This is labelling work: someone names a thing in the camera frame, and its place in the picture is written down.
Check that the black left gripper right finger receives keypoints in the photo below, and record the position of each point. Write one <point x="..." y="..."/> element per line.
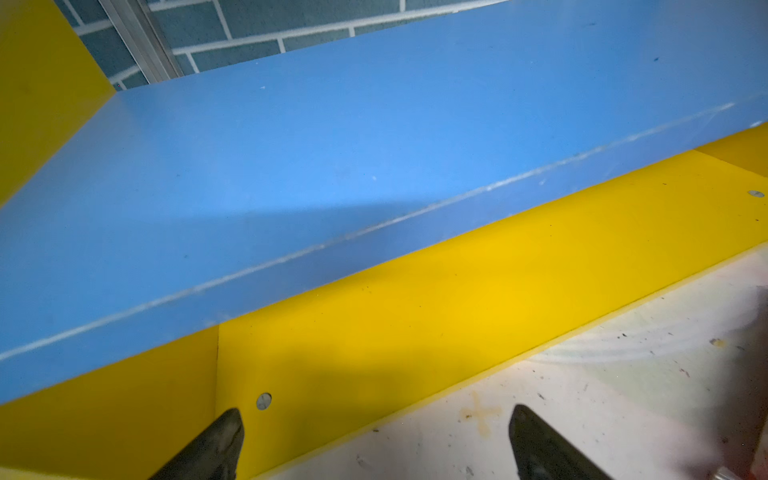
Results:
<point x="542" y="453"/>

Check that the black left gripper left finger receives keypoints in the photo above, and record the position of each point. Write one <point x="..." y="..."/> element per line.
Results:
<point x="213" y="454"/>

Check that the yellow shelf with coloured boards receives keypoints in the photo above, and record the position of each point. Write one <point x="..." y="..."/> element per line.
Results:
<point x="328" y="236"/>

